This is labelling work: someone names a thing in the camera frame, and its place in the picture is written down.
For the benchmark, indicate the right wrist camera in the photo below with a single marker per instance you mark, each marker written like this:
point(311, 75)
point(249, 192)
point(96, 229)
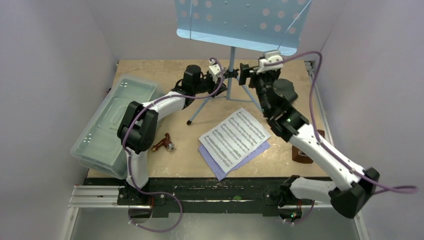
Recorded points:
point(270, 61)

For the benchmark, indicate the clear plastic storage bin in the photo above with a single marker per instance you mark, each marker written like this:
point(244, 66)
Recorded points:
point(98, 146)

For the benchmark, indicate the brown capo clamp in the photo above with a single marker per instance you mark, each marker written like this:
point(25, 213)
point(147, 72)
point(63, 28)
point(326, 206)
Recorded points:
point(165, 142)

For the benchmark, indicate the light blue music stand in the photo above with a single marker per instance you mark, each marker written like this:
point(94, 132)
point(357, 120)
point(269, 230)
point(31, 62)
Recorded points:
point(257, 25)

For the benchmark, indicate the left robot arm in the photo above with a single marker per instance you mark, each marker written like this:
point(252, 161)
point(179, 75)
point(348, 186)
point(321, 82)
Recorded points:
point(138, 127)

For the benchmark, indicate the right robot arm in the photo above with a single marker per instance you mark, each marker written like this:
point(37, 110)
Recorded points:
point(347, 191)

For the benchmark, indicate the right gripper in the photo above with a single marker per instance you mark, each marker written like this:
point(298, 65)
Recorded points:
point(251, 75)

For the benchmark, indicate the brown metronome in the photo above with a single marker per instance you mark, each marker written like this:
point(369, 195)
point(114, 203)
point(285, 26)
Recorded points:
point(303, 154)

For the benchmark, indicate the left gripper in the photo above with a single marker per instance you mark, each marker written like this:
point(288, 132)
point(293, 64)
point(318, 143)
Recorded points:
point(214, 86)

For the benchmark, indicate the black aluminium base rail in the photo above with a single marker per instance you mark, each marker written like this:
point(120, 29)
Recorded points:
point(197, 195)

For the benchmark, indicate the white sheet music page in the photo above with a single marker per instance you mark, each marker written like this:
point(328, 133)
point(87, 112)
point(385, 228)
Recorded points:
point(232, 140)

